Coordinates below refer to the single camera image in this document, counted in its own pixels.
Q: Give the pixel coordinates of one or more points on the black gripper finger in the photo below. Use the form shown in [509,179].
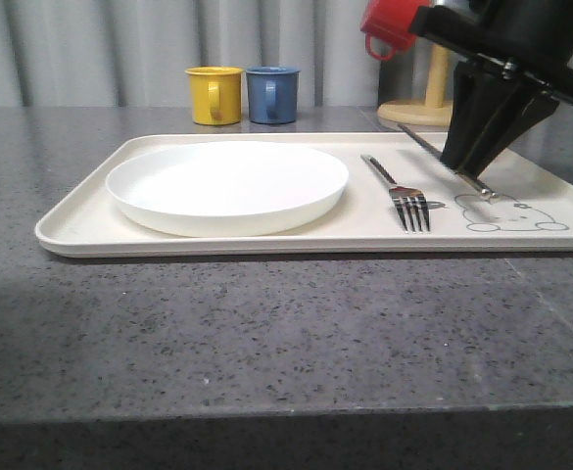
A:
[469,77]
[487,123]

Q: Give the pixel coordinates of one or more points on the blue enamel mug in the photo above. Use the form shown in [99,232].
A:
[272,94]

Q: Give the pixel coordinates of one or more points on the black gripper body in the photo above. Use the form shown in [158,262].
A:
[535,36]

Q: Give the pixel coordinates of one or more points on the silver metal fork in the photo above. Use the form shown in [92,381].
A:
[409,203]

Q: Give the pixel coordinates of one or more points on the red enamel mug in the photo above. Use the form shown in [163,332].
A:
[388,21]

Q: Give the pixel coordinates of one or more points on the white round plate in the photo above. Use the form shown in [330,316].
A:
[228,188]

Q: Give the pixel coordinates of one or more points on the cream rabbit print tray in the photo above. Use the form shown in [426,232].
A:
[532,210]

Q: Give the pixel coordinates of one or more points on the wooden mug tree stand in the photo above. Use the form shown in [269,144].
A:
[434,109]

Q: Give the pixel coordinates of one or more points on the yellow enamel mug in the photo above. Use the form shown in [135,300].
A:
[215,95]

